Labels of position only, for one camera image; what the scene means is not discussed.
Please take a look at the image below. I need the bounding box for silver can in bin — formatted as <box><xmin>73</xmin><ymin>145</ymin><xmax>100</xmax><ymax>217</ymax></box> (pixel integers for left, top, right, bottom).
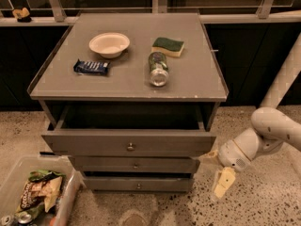
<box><xmin>15</xmin><ymin>212</ymin><xmax>33</xmax><ymax>224</ymax></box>

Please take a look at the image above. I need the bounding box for grey top drawer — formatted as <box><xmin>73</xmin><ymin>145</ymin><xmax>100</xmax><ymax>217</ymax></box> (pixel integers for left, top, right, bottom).
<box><xmin>42</xmin><ymin>107</ymin><xmax>215</xmax><ymax>157</ymax></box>

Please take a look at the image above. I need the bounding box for grey drawer cabinet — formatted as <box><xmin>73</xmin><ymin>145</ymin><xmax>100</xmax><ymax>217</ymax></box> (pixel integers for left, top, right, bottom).
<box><xmin>27</xmin><ymin>12</ymin><xmax>230</xmax><ymax>193</ymax></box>

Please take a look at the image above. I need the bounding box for white paper bowl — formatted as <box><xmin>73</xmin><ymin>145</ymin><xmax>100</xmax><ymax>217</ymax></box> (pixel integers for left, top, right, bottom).
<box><xmin>88</xmin><ymin>33</ymin><xmax>130</xmax><ymax>58</ymax></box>

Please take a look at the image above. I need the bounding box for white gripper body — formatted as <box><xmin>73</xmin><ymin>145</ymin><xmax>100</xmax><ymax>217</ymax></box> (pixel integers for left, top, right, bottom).
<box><xmin>218</xmin><ymin>138</ymin><xmax>250</xmax><ymax>171</ymax></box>

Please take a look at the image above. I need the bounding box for metal railing frame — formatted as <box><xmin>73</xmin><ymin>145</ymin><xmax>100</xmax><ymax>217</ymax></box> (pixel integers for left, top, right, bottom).
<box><xmin>0</xmin><ymin>0</ymin><xmax>301</xmax><ymax>26</ymax></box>

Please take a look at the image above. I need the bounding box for yellow black object on ledge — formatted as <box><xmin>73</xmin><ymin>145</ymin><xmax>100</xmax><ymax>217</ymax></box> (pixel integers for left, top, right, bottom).
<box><xmin>12</xmin><ymin>8</ymin><xmax>31</xmax><ymax>23</ymax></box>

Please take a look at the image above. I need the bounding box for clear plastic bin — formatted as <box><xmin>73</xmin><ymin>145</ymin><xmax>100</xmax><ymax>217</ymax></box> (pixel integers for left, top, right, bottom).
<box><xmin>0</xmin><ymin>156</ymin><xmax>80</xmax><ymax>226</ymax></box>

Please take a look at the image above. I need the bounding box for grey middle drawer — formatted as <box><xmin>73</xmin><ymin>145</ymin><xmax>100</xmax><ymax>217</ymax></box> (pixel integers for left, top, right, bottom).
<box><xmin>69</xmin><ymin>156</ymin><xmax>200</xmax><ymax>173</ymax></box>

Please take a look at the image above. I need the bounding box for green snack bag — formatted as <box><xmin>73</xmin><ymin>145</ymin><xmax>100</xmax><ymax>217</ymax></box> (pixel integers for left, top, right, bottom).
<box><xmin>28</xmin><ymin>169</ymin><xmax>65</xmax><ymax>183</ymax></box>

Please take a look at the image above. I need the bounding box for blue snack bar wrapper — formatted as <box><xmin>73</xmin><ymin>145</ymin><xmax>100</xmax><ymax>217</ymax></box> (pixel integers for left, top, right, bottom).
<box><xmin>73</xmin><ymin>60</ymin><xmax>110</xmax><ymax>75</ymax></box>

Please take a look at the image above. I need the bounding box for brown chip bag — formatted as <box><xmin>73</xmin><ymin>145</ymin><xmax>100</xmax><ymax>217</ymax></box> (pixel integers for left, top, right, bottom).
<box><xmin>17</xmin><ymin>177</ymin><xmax>63</xmax><ymax>212</ymax></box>

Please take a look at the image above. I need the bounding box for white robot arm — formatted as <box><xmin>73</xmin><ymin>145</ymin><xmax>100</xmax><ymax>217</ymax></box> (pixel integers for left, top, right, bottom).
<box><xmin>202</xmin><ymin>34</ymin><xmax>301</xmax><ymax>202</ymax></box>

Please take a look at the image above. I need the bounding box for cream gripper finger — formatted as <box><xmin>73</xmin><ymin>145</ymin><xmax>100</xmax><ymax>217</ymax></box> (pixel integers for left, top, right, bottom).
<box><xmin>212</xmin><ymin>167</ymin><xmax>236</xmax><ymax>201</ymax></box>
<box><xmin>199</xmin><ymin>150</ymin><xmax>219</xmax><ymax>165</ymax></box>

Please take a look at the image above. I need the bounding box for green yellow sponge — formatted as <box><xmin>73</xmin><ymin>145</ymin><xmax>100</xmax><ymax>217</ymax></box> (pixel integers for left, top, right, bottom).
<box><xmin>151</xmin><ymin>37</ymin><xmax>184</xmax><ymax>57</ymax></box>

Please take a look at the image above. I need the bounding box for grey bottom drawer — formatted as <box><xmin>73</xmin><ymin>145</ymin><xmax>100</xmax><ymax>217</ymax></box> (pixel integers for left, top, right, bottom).
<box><xmin>82</xmin><ymin>171</ymin><xmax>194</xmax><ymax>192</ymax></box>

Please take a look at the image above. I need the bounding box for grey drawer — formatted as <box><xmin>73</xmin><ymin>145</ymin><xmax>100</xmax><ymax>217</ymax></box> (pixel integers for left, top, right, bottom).
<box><xmin>42</xmin><ymin>107</ymin><xmax>215</xmax><ymax>157</ymax></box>
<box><xmin>69</xmin><ymin>156</ymin><xmax>200</xmax><ymax>173</ymax></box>
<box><xmin>82</xmin><ymin>171</ymin><xmax>194</xmax><ymax>192</ymax></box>

